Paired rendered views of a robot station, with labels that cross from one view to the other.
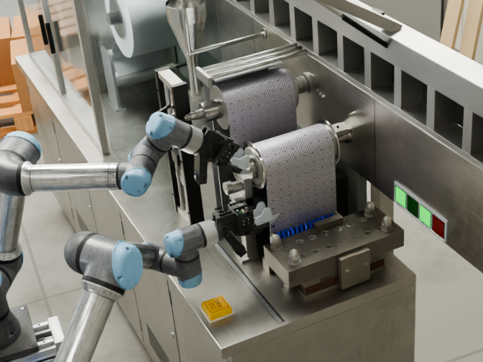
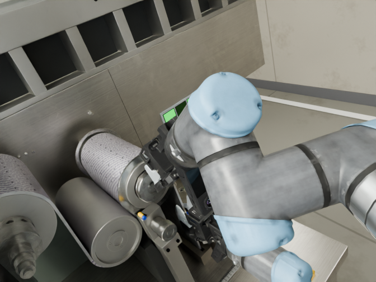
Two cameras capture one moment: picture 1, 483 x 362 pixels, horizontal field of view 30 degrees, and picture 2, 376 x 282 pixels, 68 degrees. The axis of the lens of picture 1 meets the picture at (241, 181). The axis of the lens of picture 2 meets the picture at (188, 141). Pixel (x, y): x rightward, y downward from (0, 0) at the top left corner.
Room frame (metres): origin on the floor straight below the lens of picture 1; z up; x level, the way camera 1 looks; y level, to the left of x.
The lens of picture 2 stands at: (2.31, 0.47, 1.62)
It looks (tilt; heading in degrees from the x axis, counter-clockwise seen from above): 30 degrees down; 260
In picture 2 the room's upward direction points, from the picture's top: 19 degrees counter-clockwise
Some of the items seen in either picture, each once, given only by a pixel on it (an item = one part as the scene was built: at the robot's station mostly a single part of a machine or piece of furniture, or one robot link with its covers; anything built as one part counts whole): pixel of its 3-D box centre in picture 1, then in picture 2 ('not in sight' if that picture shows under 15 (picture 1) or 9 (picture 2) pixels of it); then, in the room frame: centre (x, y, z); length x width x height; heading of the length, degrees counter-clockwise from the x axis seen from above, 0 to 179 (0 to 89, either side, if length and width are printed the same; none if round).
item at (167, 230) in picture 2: (228, 187); (167, 230); (2.34, 0.04, 1.18); 0.04 x 0.02 x 0.04; 23
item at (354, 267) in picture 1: (354, 268); not in sight; (2.16, -0.31, 0.96); 0.10 x 0.03 x 0.11; 113
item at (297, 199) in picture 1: (302, 200); (157, 189); (2.33, -0.18, 1.11); 0.23 x 0.01 x 0.18; 113
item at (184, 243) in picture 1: (184, 241); (276, 268); (2.18, 0.18, 1.11); 0.11 x 0.08 x 0.09; 113
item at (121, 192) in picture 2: (254, 165); (147, 183); (2.34, -0.04, 1.25); 0.15 x 0.01 x 0.15; 23
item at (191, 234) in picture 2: not in sight; (193, 227); (2.29, -0.01, 1.09); 0.09 x 0.05 x 0.02; 114
